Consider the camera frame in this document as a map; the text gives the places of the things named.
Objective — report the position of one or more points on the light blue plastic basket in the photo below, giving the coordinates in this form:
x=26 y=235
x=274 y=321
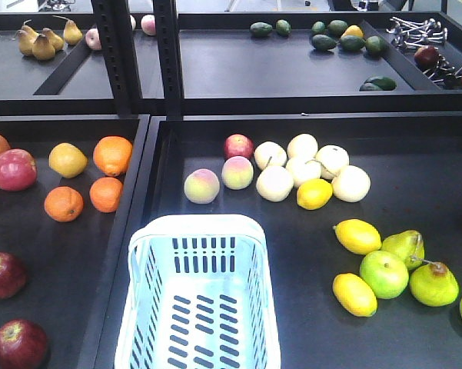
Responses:
x=200 y=295

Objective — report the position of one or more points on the pink green peach right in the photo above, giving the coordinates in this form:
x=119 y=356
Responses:
x=237 y=173

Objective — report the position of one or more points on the pink green peach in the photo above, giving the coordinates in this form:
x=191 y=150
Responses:
x=237 y=173
x=201 y=186

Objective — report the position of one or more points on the pink green peach left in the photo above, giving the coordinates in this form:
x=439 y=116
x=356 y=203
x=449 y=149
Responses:
x=201 y=186

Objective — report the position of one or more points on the red apple behind peaches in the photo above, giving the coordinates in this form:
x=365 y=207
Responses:
x=238 y=145

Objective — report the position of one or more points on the yellow lemon centre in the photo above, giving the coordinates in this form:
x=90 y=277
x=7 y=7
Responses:
x=314 y=194

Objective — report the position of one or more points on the yellow lemon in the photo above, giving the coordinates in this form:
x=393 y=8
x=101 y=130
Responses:
x=314 y=194
x=357 y=236
x=355 y=295

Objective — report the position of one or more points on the large orange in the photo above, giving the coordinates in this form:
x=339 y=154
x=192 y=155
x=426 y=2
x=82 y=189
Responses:
x=112 y=155

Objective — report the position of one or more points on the small orange right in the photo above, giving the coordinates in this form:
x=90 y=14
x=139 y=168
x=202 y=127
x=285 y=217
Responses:
x=105 y=194

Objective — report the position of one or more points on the small orange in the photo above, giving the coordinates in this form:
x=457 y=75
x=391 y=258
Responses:
x=105 y=194
x=63 y=204

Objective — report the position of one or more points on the yellow lemon upper right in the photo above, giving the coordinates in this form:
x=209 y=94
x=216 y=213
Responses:
x=357 y=236

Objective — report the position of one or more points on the yellow round fruit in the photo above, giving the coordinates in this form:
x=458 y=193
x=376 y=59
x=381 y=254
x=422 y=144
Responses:
x=67 y=160

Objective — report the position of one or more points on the yellow lemon lower right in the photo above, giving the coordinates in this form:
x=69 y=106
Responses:
x=355 y=295

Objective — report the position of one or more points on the small orange left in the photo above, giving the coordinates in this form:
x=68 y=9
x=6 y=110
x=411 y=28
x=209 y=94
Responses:
x=63 y=204

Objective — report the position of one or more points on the green apple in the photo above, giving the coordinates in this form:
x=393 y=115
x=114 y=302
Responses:
x=385 y=273

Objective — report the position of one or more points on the green yellow pear behind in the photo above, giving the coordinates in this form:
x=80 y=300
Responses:
x=408 y=246

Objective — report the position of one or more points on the red apple left tray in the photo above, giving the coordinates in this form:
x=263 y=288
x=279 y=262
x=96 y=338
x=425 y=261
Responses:
x=18 y=170

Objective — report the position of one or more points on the green pear right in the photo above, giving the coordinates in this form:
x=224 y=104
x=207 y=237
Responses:
x=433 y=284

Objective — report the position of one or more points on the dark red apple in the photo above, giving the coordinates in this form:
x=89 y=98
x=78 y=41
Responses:
x=23 y=344
x=13 y=275

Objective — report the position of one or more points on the dark red apple front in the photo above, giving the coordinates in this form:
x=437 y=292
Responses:
x=23 y=344

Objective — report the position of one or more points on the black upright post right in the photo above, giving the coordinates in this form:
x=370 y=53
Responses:
x=167 y=31

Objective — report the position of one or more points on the black upright post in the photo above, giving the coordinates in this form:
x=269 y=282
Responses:
x=167 y=31
x=117 y=46

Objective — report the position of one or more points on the black upright post left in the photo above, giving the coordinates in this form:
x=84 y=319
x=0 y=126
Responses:
x=117 y=46

